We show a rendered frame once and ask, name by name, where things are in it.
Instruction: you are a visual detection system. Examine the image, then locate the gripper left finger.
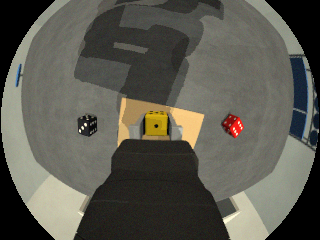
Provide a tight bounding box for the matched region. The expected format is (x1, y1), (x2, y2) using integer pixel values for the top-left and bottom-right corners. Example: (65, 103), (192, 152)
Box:
(129, 113), (146, 139)

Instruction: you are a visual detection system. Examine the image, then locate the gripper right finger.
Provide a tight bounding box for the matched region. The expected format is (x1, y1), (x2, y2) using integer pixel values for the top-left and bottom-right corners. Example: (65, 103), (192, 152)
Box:
(167, 114), (183, 140)

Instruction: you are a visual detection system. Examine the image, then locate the tan square mat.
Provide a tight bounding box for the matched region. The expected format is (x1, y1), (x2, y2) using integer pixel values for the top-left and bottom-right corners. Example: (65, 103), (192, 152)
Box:
(118, 98), (204, 148)

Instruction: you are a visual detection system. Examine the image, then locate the yellow die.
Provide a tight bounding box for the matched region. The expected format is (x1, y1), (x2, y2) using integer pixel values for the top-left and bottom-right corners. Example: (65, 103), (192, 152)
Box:
(145, 111), (168, 136)

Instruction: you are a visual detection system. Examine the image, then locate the red die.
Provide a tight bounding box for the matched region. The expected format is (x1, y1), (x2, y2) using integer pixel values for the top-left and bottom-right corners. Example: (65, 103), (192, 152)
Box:
(222, 114), (244, 138)

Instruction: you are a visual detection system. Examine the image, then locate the black die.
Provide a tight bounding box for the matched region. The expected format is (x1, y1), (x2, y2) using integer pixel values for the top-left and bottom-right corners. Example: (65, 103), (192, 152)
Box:
(77, 115), (97, 137)

